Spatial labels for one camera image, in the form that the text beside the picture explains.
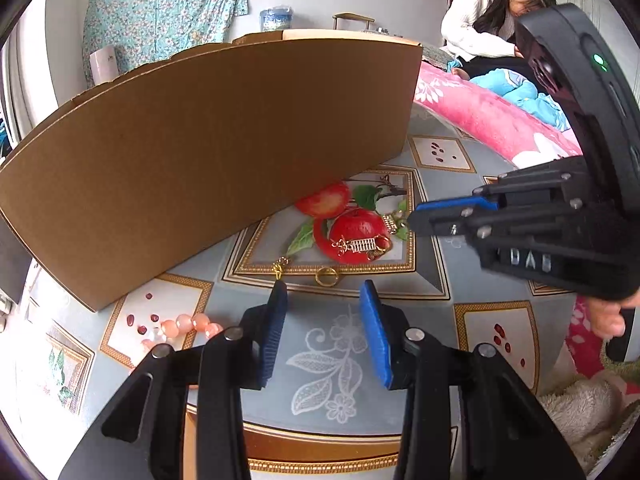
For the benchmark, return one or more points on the sequined grey pillow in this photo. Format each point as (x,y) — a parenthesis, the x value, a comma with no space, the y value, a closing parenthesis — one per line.
(435,55)

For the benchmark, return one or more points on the blue padded garment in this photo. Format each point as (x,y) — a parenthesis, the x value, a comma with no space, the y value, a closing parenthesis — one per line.
(520,92)

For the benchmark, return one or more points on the silver rhinestone bar charm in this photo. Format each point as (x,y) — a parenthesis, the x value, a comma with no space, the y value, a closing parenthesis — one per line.
(362,246)

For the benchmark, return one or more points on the wooden chair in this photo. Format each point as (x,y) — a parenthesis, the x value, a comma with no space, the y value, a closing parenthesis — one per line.
(352,19)

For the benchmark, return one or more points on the blue water bottle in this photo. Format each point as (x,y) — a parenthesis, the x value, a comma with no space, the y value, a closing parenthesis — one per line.
(275,19)

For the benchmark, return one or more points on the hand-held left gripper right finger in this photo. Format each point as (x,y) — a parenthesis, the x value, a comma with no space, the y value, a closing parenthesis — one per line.
(375,330)

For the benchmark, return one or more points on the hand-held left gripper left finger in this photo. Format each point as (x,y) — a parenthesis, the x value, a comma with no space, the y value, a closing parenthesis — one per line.
(272,330)

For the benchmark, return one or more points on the person's right hand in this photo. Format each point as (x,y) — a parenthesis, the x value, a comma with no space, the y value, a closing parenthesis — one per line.
(607,320)

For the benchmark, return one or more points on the pink floral blanket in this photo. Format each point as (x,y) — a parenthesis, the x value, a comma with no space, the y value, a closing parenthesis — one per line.
(480,115)

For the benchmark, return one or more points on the green fluffy cloth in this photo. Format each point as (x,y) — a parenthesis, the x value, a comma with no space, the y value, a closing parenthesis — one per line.
(625,360)

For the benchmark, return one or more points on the teal floral wall cloth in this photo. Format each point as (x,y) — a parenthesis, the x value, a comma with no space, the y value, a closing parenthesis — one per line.
(160,10)

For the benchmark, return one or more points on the pale pink paper roll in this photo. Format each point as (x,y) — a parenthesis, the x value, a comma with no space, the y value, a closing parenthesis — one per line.
(104,65)

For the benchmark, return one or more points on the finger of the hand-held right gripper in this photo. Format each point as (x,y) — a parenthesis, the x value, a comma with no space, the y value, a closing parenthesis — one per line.
(450,205)
(440,225)

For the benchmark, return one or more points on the brown cardboard box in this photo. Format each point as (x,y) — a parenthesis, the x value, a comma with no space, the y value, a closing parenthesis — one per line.
(200,150)

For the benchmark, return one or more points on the white fluffy garment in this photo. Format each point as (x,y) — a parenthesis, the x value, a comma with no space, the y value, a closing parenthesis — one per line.
(585,415)

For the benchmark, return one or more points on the fruit print tablecloth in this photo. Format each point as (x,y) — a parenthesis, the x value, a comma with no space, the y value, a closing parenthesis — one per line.
(325,320)

